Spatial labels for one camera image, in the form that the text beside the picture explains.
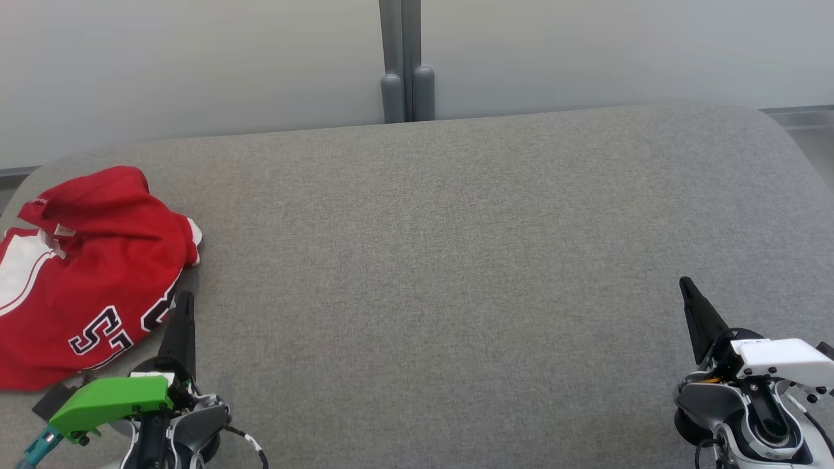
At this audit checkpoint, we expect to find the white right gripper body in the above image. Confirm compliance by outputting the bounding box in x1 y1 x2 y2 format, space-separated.
700 328 834 395

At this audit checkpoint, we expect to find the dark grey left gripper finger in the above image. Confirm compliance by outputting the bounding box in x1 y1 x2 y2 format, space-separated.
158 291 196 380

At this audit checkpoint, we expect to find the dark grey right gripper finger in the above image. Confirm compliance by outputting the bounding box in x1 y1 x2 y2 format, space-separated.
679 277 730 365

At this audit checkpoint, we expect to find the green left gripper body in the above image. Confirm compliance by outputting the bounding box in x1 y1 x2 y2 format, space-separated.
49 355 196 445

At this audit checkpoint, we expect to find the red Bulls basketball jersey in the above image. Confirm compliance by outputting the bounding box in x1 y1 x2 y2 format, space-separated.
0 215 186 391

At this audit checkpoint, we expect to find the teal left camera connector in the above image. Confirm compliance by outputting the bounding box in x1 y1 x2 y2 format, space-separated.
14 427 64 469

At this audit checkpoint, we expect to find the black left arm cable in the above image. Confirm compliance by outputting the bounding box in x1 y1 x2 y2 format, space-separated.
225 425 270 469

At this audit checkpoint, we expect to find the grey double partition post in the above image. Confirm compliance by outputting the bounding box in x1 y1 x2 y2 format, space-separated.
379 0 436 124

